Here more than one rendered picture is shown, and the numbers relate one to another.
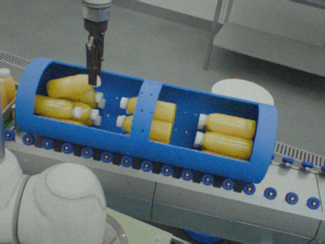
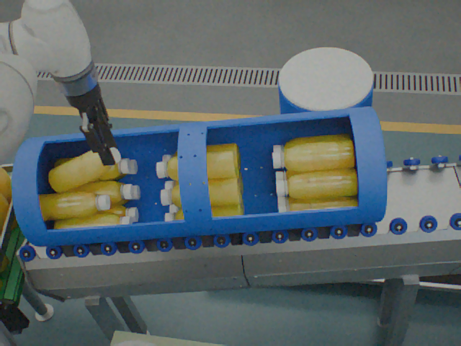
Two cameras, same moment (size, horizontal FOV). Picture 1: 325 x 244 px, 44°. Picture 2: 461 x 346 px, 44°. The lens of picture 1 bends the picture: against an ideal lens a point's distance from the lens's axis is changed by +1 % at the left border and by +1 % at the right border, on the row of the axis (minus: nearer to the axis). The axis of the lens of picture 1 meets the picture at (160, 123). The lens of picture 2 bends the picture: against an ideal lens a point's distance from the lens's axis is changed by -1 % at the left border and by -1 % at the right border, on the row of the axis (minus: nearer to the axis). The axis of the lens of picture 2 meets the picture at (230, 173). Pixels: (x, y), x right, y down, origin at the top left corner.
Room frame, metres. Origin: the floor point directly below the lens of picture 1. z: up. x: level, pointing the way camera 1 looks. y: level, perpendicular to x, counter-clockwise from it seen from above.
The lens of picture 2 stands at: (0.25, -0.07, 2.22)
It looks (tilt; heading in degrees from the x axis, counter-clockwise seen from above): 51 degrees down; 3
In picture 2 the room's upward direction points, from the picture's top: 11 degrees counter-clockwise
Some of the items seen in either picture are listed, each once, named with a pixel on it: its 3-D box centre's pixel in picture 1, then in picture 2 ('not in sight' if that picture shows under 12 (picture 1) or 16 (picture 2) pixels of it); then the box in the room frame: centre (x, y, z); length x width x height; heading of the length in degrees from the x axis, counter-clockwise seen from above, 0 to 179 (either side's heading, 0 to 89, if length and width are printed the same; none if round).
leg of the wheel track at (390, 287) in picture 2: not in sight; (392, 285); (1.20, -0.52, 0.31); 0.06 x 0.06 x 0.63; 85
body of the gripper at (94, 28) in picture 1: (95, 30); (86, 99); (1.19, 0.25, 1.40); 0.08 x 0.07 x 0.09; 175
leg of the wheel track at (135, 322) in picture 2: not in sight; (123, 302); (1.29, 0.46, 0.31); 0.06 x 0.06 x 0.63; 85
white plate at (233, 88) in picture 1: (242, 96); (325, 78); (1.54, -0.34, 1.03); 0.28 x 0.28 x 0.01
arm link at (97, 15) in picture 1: (96, 8); (75, 73); (1.19, 0.25, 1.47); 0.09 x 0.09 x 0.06
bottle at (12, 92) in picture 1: (7, 92); (1, 186); (1.35, 0.64, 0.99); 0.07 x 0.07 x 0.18
